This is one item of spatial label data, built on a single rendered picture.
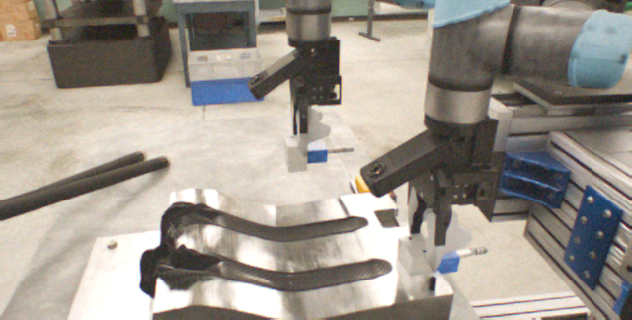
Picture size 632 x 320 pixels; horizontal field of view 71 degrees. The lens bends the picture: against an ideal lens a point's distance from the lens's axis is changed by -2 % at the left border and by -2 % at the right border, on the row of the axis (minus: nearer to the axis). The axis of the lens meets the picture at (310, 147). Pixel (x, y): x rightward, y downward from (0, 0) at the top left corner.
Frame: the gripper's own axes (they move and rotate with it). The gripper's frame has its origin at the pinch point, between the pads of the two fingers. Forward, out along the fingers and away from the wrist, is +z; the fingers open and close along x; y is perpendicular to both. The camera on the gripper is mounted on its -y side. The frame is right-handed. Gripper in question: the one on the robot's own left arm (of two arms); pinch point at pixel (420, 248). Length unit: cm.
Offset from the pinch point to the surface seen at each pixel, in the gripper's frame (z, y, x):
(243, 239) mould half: 0.2, -24.2, 7.3
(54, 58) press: 63, -172, 383
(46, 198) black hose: 2, -57, 27
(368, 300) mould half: 2.5, -9.2, -5.6
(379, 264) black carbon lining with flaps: 2.5, -5.5, 0.8
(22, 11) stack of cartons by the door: 53, -275, 610
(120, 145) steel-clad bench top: 11, -53, 68
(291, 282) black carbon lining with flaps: 3.3, -18.3, 0.4
